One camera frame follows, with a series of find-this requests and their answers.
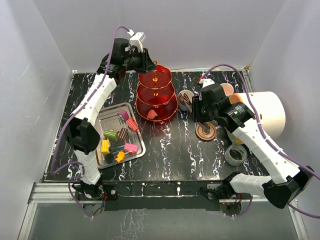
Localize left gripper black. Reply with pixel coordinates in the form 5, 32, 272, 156
123, 48, 158, 75

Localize red three-tier dessert stand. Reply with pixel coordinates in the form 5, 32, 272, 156
135, 62, 178, 122

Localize pink cupcake with topping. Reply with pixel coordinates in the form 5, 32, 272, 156
147, 109, 158, 120

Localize red pink cake slice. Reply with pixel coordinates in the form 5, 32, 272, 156
125, 117, 139, 132

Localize stainless steel tray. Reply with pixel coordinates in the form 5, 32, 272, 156
94, 102, 146, 169

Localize pink cake slice front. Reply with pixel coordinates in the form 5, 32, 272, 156
124, 143, 139, 153

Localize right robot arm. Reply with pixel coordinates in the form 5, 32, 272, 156
192, 78, 313, 209

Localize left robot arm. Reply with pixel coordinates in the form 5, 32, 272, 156
64, 31, 156, 200

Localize pink and white teacup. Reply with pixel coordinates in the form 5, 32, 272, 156
220, 83, 235, 97

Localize blue and white teacup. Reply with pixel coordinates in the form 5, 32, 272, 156
178, 90, 194, 113

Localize brown saucer front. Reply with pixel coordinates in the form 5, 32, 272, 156
195, 122, 217, 142

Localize magenta cake slice back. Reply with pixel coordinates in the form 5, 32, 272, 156
117, 110, 129, 121

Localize large white cylinder container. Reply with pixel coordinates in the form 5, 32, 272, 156
226, 91, 286, 145

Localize grey tape roll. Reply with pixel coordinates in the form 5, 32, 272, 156
224, 144, 248, 166

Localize brown chocolate cake slice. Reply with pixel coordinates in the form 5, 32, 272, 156
117, 127, 129, 142

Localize green layered cake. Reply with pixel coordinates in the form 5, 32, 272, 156
103, 129, 118, 141

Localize yellow cake slice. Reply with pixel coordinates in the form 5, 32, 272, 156
101, 139, 111, 155

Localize orange fish cookie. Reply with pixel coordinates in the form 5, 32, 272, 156
115, 151, 126, 163

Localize black round cookie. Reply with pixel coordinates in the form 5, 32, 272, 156
104, 153, 115, 164

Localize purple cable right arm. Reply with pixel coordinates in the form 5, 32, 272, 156
198, 63, 320, 220

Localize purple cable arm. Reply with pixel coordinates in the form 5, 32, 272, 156
50, 25, 136, 218
198, 63, 320, 220

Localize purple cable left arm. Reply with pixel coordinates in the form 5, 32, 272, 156
50, 25, 136, 218

